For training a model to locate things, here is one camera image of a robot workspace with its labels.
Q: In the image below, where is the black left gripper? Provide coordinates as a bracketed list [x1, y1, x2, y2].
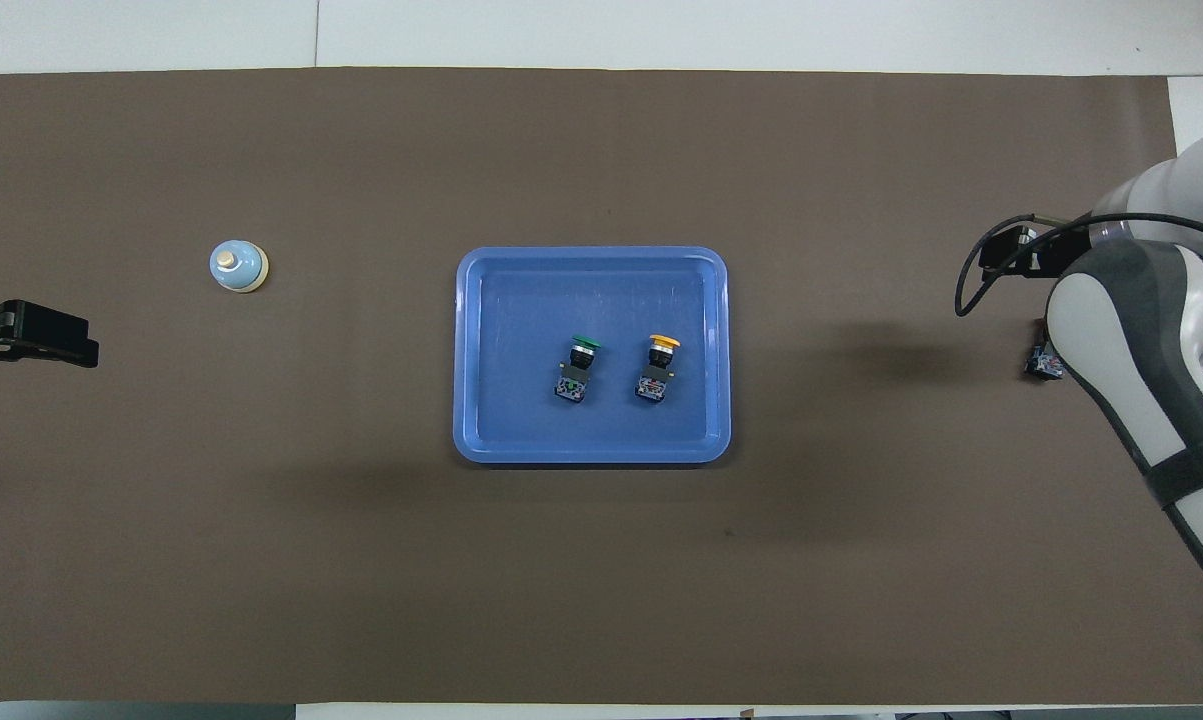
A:
[0, 298, 101, 377]

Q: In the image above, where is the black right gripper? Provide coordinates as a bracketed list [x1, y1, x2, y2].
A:
[979, 225, 1068, 281]

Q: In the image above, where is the light blue call bell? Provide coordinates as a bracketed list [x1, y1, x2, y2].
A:
[209, 240, 270, 295]

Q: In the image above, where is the yellow push button switch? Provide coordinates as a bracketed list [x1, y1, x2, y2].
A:
[634, 335, 682, 404]

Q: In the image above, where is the green push button switch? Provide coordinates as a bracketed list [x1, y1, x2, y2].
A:
[554, 335, 604, 404]

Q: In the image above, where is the blue plastic tray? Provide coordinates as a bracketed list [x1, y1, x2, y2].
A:
[452, 246, 733, 466]

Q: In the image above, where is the brown table mat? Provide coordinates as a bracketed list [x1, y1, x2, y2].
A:
[0, 67, 1203, 706]

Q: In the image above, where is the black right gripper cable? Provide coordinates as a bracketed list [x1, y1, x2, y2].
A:
[954, 213, 1203, 318]

